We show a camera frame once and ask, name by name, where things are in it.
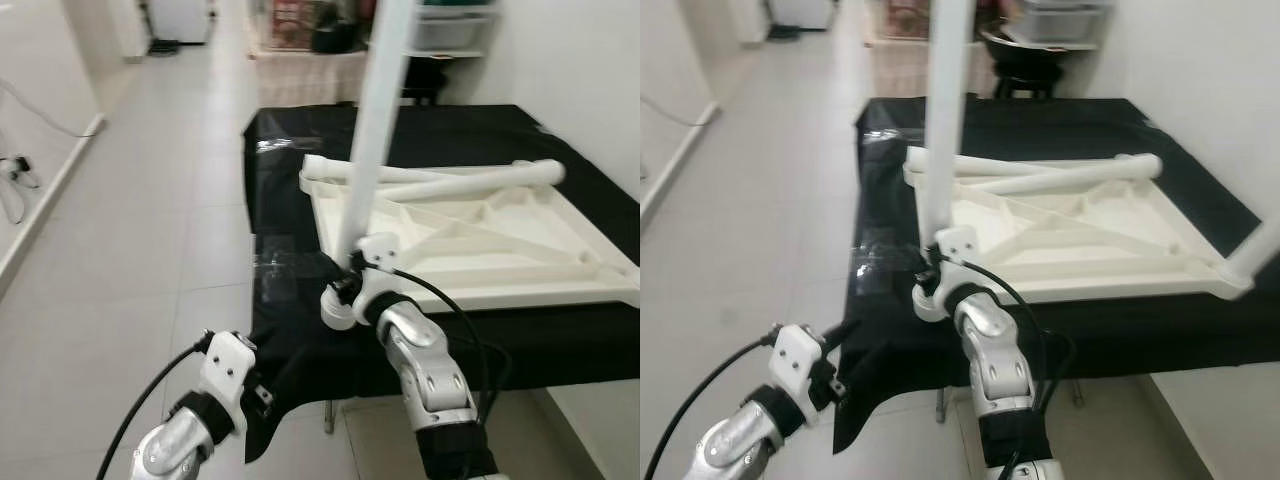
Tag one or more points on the black metal bowl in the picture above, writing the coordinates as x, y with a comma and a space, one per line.
1030, 55

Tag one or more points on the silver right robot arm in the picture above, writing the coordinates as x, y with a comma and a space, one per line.
430, 370
1000, 370

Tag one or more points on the white plastic table top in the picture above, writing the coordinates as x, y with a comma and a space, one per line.
1080, 240
500, 250

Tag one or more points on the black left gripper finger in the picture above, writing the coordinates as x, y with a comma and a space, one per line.
860, 378
846, 333

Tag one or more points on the black power strip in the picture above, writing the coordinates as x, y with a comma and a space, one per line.
165, 45
785, 30

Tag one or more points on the black tablecloth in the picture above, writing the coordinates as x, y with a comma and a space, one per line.
500, 340
1100, 340

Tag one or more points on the black wooden stool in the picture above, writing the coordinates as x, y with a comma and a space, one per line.
420, 92
1025, 88

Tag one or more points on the black plastic bag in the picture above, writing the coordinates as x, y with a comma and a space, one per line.
335, 30

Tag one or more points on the clear plastic storage box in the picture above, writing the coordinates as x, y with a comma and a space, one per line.
450, 30
1060, 20

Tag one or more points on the beige striped towel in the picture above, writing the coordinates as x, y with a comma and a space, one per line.
900, 68
310, 75

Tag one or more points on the red printed carton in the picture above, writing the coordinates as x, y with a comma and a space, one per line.
905, 15
290, 20

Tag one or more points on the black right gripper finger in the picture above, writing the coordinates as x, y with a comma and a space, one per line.
336, 270
926, 264

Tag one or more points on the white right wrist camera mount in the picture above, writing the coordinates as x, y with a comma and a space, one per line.
380, 255
958, 245

